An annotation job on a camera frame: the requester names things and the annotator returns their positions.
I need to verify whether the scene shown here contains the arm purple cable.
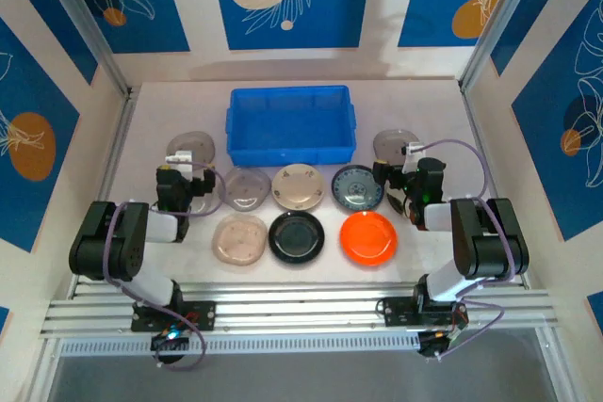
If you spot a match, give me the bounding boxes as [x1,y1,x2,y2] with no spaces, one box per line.
[102,160,227,371]
[416,137,515,361]

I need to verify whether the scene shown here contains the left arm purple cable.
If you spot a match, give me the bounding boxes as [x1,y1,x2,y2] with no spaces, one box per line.
[102,160,227,371]

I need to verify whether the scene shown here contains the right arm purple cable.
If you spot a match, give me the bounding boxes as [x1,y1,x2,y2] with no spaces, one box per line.
[416,137,515,361]

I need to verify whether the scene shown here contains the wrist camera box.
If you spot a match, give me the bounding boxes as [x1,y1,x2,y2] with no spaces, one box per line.
[402,140,428,172]
[164,150,195,167]

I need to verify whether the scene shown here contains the aluminium frame post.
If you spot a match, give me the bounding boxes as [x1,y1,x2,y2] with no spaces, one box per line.
[459,0,543,92]
[35,0,138,98]

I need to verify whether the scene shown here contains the blue white patterned plate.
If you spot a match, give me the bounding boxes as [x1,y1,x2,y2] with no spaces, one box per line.
[331,164,383,213]

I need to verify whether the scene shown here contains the white slotted cable duct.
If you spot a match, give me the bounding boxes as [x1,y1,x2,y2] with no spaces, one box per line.
[59,331,421,357]

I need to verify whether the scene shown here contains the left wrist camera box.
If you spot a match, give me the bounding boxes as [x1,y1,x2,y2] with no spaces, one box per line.
[164,150,195,167]

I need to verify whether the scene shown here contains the orange plate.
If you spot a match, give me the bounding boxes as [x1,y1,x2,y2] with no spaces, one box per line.
[338,211,399,266]

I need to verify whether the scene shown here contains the blue plastic bin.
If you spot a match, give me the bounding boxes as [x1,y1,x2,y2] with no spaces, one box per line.
[224,85,358,169]

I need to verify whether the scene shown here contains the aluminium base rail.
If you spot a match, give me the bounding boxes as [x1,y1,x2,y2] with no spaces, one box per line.
[40,281,562,342]

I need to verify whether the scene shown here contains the cream floral ceramic plate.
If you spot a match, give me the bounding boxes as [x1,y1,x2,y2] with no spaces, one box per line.
[270,163,326,213]

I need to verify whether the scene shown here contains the black glossy plate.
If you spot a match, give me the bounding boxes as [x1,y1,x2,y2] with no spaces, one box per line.
[268,210,326,265]

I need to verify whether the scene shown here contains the aluminium side rail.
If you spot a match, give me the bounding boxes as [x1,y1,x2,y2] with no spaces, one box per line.
[460,88,528,288]
[70,90,140,290]

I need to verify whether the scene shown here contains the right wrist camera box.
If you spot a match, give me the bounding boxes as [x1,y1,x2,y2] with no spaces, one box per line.
[402,140,428,172]

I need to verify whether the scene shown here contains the pinkish clear glass plate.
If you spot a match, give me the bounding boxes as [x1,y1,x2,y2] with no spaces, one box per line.
[211,212,269,265]

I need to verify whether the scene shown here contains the smoky clear glass plate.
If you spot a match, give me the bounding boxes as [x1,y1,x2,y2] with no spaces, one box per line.
[372,127,421,161]
[187,194,222,216]
[166,130,218,167]
[220,165,271,212]

